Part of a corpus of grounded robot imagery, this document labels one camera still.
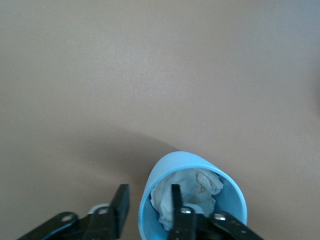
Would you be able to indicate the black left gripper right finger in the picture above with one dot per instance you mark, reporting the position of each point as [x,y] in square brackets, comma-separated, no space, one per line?
[182,225]

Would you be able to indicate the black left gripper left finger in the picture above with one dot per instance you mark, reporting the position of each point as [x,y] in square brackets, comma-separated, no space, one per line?
[117,215]

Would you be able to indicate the white tissue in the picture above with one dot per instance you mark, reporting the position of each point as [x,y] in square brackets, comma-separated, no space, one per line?
[200,190]

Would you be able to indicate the blue plastic cup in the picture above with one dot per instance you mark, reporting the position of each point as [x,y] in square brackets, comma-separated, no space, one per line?
[180,160]

